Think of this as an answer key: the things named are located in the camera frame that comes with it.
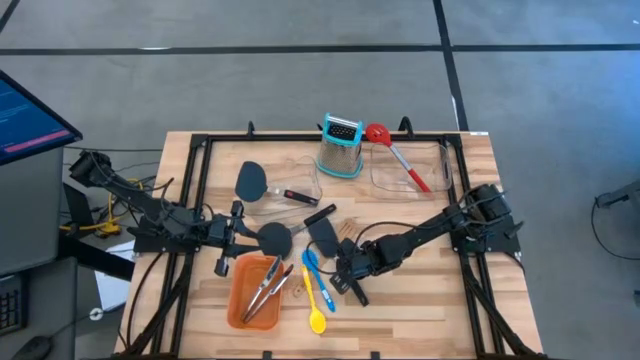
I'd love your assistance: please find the white paper sheet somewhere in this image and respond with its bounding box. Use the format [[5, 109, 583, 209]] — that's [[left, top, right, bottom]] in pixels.
[[94, 242, 136, 311]]

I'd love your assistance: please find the clear plastic bin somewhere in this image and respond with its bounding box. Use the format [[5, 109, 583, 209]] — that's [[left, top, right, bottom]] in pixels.
[[237, 155, 324, 219], [369, 142, 454, 201]]

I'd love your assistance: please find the black spatula red-marked handle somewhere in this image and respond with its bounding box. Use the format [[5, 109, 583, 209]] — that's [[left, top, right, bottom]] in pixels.
[[307, 217, 370, 308], [234, 160, 321, 207]]

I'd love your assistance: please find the yellow cable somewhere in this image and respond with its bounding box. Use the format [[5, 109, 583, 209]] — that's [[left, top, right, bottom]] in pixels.
[[59, 177, 146, 236]]

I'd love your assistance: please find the black floor cable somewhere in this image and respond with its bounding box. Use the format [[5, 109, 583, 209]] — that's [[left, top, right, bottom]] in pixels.
[[63, 144, 164, 174]]

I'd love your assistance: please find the wooden slotted spatula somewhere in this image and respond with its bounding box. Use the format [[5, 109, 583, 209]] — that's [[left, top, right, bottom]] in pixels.
[[291, 218, 359, 297]]

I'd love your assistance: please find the black computer mouse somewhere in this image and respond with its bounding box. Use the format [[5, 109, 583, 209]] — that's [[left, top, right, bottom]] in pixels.
[[12, 335, 54, 360]]

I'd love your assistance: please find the orange plastic bin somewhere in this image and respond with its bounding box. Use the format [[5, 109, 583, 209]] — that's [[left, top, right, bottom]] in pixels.
[[226, 253, 287, 333]]

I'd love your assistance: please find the red slotted spoon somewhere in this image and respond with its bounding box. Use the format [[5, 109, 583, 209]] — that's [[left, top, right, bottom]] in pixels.
[[364, 123, 432, 194]]

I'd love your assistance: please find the teal steel box grater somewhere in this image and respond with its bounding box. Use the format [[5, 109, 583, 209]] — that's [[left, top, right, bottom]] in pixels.
[[314, 112, 365, 179]]

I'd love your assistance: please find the grey computer desk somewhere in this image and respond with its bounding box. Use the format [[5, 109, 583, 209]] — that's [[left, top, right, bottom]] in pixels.
[[0, 147, 79, 360]]

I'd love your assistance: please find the black desk leg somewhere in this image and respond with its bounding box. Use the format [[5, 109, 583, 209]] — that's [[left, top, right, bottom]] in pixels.
[[57, 182, 136, 281]]

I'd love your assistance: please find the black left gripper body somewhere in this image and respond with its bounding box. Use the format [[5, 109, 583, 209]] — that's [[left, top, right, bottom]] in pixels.
[[207, 200, 246, 277]]

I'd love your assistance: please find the blue-screen monitor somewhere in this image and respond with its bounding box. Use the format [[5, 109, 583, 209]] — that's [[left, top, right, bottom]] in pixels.
[[0, 69, 84, 166]]

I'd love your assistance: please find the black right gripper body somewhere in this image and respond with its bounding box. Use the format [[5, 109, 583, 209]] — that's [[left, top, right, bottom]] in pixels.
[[329, 238, 384, 296]]

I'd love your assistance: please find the blue silicone spoon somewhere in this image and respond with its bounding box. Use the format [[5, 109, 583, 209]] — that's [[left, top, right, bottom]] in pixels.
[[301, 248, 337, 314]]

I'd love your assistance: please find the black spatula with steel shaft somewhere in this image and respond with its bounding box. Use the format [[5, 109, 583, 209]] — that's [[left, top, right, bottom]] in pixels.
[[255, 203, 337, 260]]

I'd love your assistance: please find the yellow silicone spoon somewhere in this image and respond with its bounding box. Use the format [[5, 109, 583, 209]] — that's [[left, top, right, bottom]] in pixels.
[[299, 264, 327, 335]]

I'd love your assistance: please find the black metal table frame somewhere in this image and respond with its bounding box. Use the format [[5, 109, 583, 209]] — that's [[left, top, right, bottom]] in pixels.
[[117, 119, 546, 360]]

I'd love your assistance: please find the black keyboard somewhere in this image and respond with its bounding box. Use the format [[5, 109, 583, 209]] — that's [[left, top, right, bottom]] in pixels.
[[0, 272, 29, 336]]

